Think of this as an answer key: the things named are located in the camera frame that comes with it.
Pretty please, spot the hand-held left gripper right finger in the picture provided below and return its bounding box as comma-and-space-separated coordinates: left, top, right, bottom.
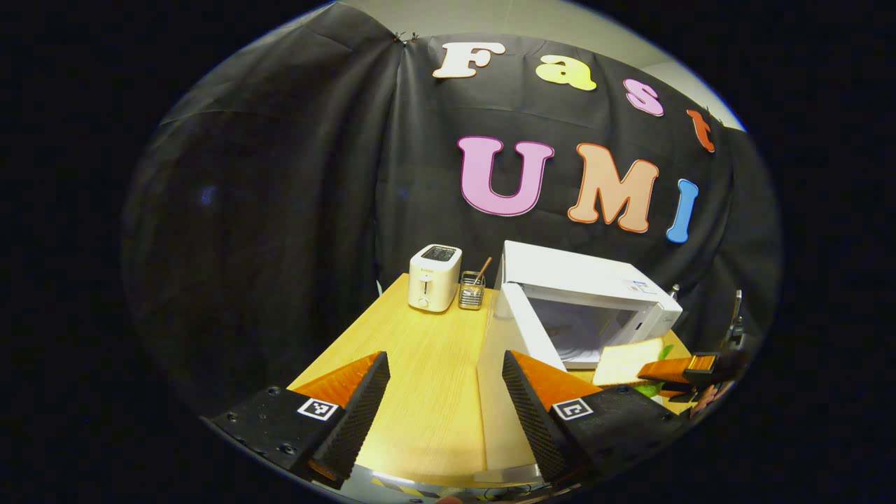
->
500, 349, 690, 487

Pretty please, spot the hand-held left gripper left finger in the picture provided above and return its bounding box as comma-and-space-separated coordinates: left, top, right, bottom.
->
209, 350, 393, 491

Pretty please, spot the bread and lettuce sandwich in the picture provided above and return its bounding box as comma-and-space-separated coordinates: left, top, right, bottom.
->
592, 337, 667, 399

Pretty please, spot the white microwave oven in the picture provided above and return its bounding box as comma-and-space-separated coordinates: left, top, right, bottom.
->
494, 240, 684, 372

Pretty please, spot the metal mesh holder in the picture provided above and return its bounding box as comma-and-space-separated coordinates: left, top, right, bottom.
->
458, 272, 487, 311

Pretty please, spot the white toaster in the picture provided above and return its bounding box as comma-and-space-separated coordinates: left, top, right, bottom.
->
408, 244, 463, 314

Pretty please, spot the black backdrop cloth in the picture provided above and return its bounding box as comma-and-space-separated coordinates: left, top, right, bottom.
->
120, 2, 783, 421

